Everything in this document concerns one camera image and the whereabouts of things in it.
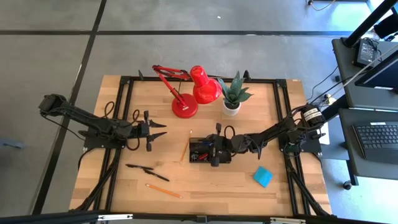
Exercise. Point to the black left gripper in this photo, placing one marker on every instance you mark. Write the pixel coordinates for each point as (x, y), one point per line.
(144, 130)

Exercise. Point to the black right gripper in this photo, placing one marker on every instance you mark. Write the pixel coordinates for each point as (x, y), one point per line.
(222, 149)

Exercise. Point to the black binder clip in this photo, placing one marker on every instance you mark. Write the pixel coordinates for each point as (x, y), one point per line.
(196, 159)
(195, 153)

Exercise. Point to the orange pencil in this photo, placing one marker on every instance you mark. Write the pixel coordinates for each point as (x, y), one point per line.
(186, 146)
(163, 190)

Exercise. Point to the black pen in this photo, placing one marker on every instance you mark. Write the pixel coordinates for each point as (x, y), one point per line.
(157, 175)
(138, 166)

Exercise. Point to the blue sticky note pad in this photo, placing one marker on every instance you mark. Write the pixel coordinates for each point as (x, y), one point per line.
(263, 176)

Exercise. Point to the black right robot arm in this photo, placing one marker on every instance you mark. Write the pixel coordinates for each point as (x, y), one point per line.
(273, 132)

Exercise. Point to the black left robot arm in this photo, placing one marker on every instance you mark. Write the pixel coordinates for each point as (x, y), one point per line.
(93, 124)

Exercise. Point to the black mesh desk organizer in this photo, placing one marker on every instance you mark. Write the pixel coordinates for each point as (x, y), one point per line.
(196, 142)

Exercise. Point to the black office chair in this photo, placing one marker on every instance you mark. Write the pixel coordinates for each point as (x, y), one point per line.
(387, 26)

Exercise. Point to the snake plant in white pot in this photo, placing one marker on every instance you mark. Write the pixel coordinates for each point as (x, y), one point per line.
(231, 107)

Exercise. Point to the red desk lamp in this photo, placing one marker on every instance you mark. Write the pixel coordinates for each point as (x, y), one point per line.
(205, 90)

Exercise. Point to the black front crossbar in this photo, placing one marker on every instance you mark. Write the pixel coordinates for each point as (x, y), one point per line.
(62, 217)

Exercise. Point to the black desk leg beam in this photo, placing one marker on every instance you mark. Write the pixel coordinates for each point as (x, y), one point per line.
(334, 110)

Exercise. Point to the black caster wheel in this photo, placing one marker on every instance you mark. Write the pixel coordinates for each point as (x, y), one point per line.
(347, 185)

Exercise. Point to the grey desk with monitor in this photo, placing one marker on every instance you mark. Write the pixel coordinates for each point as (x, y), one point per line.
(345, 62)

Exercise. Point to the black laptop keyboard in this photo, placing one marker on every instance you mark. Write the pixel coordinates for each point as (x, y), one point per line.
(376, 140)

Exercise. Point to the black power brick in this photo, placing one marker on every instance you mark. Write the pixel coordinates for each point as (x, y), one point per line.
(365, 53)

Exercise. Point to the black flat monitor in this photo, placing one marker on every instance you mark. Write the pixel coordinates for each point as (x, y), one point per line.
(382, 77)

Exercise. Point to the black diagonal pole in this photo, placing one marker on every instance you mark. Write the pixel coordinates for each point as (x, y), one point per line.
(370, 21)

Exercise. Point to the black aluminium table frame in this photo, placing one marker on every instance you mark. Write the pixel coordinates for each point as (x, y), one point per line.
(261, 80)

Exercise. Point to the silver bracket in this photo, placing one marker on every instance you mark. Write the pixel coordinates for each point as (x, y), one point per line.
(287, 221)
(115, 216)

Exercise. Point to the grey floor bracket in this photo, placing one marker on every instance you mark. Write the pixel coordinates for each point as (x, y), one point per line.
(11, 144)

